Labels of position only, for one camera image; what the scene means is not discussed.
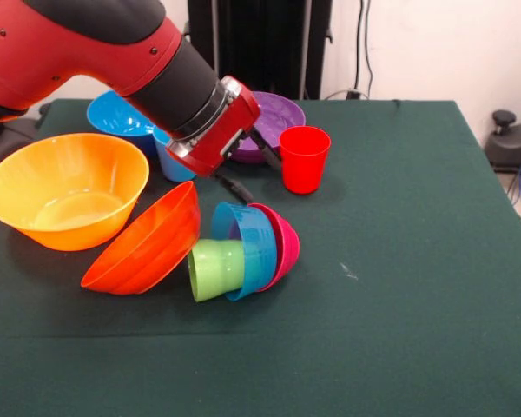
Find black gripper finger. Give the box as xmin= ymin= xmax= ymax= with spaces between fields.
xmin=249 ymin=127 xmax=283 ymax=169
xmin=214 ymin=171 xmax=254 ymax=205

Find purple bowl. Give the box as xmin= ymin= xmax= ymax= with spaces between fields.
xmin=232 ymin=90 xmax=307 ymax=164

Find dark green tablecloth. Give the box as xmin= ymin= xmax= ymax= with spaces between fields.
xmin=0 ymin=98 xmax=521 ymax=417

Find large yellow bowl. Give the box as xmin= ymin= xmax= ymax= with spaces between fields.
xmin=0 ymin=132 xmax=151 ymax=253

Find orange bowl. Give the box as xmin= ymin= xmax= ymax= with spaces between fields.
xmin=80 ymin=180 xmax=201 ymax=296

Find black hanging cable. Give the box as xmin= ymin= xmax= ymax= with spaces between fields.
xmin=353 ymin=0 xmax=375 ymax=100

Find large blue bowl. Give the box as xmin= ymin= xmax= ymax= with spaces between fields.
xmin=86 ymin=89 xmax=157 ymax=157

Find blue cup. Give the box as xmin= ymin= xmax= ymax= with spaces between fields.
xmin=152 ymin=125 xmax=196 ymax=182

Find green cup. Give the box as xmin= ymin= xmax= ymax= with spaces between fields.
xmin=187 ymin=238 xmax=247 ymax=304

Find pink bowl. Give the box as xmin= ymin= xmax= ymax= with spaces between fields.
xmin=247 ymin=202 xmax=301 ymax=293

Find red cup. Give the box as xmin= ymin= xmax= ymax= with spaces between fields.
xmin=279 ymin=125 xmax=332 ymax=195

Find small blue bowl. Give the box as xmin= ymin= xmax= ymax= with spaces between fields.
xmin=211 ymin=202 xmax=278 ymax=302

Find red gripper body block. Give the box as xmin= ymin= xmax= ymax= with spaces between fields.
xmin=164 ymin=76 xmax=261 ymax=178

